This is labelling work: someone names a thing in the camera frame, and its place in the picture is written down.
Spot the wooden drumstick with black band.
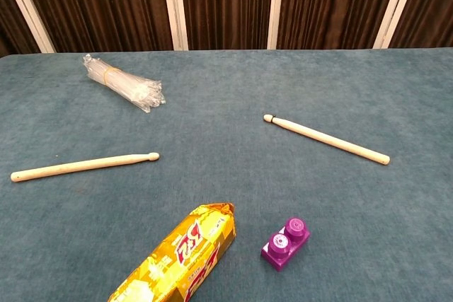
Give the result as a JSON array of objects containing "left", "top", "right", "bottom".
[{"left": 263, "top": 113, "right": 391, "bottom": 165}]

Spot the plain wooden drumstick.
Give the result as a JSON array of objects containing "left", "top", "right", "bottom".
[{"left": 10, "top": 152, "right": 161, "bottom": 183}]

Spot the purple two-stud toy brick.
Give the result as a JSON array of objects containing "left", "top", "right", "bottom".
[{"left": 260, "top": 216, "right": 311, "bottom": 273}]

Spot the teal table cloth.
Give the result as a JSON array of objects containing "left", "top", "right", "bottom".
[{"left": 0, "top": 48, "right": 453, "bottom": 302}]

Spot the bundle of clear wrapped straws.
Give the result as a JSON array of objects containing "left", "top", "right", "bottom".
[{"left": 82, "top": 53, "right": 167, "bottom": 114}]

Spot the yellow biscuit packet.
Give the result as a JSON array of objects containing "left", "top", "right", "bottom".
[{"left": 107, "top": 202, "right": 237, "bottom": 302}]

